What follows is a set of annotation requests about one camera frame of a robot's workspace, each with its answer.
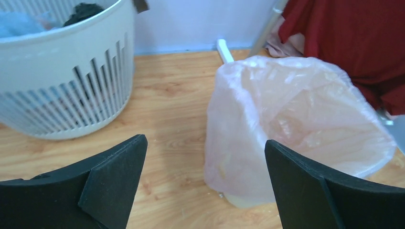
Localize clothes rack pole with foot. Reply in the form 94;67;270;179
215;0;288;63

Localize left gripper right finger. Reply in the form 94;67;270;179
265;140;405;229

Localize white slotted laundry basket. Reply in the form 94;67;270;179
0;0;149;140

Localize beige plastic trash bin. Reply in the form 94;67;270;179
222;193;276;208

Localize pink garment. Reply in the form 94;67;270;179
265;16;305;58

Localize red t-shirt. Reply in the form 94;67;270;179
278;0;405;115

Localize pink plastic trash bag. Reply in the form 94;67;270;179
204;56;397;199

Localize blue plastic bag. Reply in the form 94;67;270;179
0;11;46;38

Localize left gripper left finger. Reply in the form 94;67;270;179
0;135;148;229

